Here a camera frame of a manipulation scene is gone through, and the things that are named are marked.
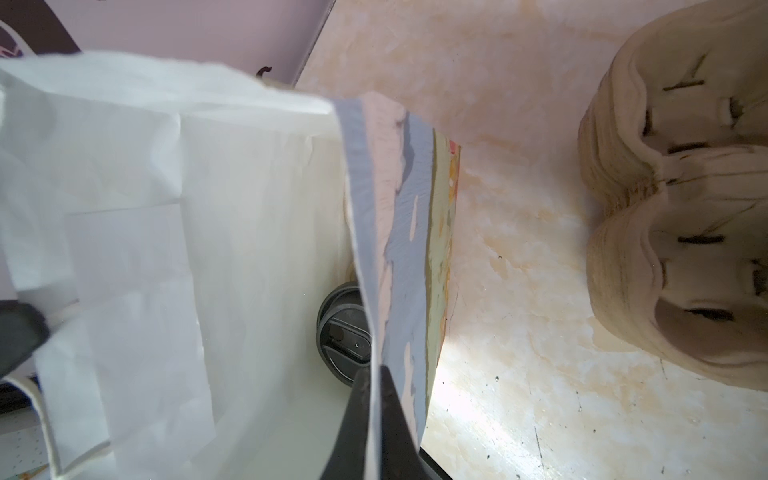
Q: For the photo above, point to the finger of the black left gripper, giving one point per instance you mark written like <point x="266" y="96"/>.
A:
<point x="23" y="330"/>

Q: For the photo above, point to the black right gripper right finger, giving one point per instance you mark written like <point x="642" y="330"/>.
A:
<point x="399" y="456"/>

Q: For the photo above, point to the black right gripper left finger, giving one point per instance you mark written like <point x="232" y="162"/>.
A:
<point x="348" y="457"/>

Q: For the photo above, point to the black cup lid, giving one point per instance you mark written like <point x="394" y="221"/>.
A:
<point x="343" y="338"/>

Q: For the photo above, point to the white paper takeout bag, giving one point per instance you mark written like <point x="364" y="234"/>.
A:
<point x="179" y="224"/>

